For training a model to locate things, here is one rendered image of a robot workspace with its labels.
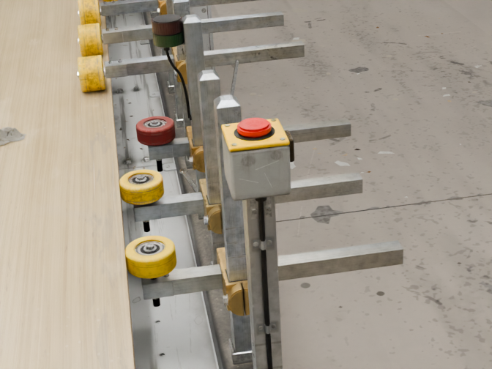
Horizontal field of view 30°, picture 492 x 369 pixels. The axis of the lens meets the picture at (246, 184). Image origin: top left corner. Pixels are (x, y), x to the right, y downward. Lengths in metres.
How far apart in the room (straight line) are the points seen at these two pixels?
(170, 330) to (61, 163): 0.38
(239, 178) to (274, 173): 0.04
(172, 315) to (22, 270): 0.43
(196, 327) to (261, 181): 0.75
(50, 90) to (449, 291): 1.44
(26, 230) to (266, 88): 3.06
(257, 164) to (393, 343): 1.74
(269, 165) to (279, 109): 3.24
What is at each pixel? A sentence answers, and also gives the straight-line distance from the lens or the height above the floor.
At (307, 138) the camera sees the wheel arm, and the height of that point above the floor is 0.84.
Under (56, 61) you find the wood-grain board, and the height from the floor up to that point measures 0.90.
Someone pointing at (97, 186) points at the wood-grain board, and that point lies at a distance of 1.70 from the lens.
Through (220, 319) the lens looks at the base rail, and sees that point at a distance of 1.65.
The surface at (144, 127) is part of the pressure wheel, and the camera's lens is 1.91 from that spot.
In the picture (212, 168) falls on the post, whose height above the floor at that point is 0.94.
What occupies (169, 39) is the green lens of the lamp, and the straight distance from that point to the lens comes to 1.79.
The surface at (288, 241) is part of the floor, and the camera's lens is 3.23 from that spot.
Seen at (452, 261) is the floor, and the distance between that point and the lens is 3.13.
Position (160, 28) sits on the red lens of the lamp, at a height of 1.13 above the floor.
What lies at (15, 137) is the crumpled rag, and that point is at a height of 0.91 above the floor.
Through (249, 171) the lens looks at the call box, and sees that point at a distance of 1.05.
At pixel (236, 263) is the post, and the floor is 0.89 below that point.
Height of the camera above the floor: 1.66
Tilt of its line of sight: 27 degrees down
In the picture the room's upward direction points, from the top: 4 degrees counter-clockwise
